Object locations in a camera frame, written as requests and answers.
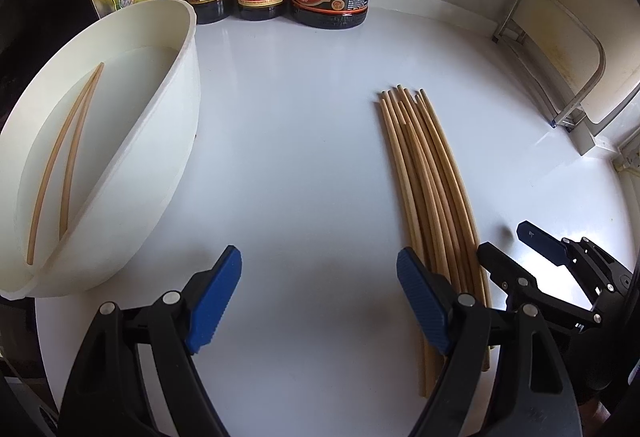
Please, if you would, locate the bundle of wooden chopsticks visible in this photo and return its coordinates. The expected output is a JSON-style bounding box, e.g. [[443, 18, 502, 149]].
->
[[377, 84, 493, 398]]

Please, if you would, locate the metal rack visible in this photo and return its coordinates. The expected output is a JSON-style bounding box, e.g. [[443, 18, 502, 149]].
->
[[492, 0, 607, 152]]

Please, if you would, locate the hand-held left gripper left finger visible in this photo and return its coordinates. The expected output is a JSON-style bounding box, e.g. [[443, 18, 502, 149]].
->
[[57, 245, 242, 437]]

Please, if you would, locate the white plastic basin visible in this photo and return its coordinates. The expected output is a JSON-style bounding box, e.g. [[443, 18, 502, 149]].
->
[[0, 0, 202, 300]]

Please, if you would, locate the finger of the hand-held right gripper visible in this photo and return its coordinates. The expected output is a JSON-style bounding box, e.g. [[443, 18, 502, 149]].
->
[[516, 220, 633, 295], [477, 242, 603, 333]]

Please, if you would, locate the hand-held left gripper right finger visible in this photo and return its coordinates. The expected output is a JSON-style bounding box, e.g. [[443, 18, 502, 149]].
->
[[396, 247, 586, 437]]

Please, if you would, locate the wooden chopstick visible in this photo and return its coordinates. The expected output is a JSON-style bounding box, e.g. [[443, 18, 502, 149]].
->
[[26, 62, 105, 265], [59, 64, 105, 240]]

